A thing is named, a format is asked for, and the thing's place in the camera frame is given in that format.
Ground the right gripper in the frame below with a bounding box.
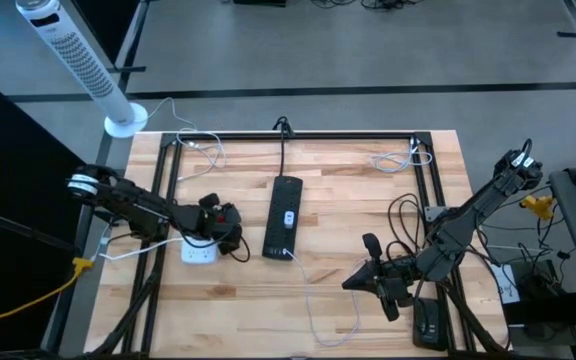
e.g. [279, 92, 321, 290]
[342, 232, 422, 322]

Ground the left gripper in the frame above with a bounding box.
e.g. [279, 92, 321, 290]
[183, 192, 245, 257]

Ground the black USB cable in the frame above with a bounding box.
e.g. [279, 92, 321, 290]
[215, 232, 252, 264]
[386, 193, 424, 261]

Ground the white braided USB cable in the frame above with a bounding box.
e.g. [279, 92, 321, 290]
[282, 248, 369, 348]

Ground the thin white USB cable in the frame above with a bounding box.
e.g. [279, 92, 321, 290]
[175, 127, 228, 182]

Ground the white outlet extender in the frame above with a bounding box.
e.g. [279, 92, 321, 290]
[180, 236, 218, 265]

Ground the long black power strip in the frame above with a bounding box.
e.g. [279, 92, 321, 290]
[261, 174, 304, 261]

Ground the small black power strip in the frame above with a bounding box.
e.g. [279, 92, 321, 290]
[411, 297, 450, 351]

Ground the white paper sheet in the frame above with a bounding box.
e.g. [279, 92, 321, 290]
[490, 263, 520, 305]

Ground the black electronics box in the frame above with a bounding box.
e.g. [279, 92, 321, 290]
[502, 259, 569, 326]

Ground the white tower fan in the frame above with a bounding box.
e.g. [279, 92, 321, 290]
[15, 0, 149, 139]

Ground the black backdrop panel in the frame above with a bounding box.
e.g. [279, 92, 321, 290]
[0, 64, 92, 351]

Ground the white power cord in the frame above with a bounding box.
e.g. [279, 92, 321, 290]
[98, 234, 185, 262]

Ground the black power cord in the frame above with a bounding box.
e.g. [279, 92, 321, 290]
[272, 115, 295, 177]

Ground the black braided cable bundle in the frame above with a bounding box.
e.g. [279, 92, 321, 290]
[82, 269, 164, 359]
[440, 279, 509, 359]

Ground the coiled white USB cable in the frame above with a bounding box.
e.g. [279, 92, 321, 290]
[369, 142, 434, 175]

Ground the black aluminium rig frame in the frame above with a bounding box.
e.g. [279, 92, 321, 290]
[117, 130, 477, 359]

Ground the white fan cord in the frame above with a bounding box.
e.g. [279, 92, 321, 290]
[145, 97, 198, 134]

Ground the yellow cable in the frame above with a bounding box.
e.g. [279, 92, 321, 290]
[0, 257, 94, 325]

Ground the yellow cable plug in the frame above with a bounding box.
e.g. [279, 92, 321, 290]
[520, 194, 555, 221]

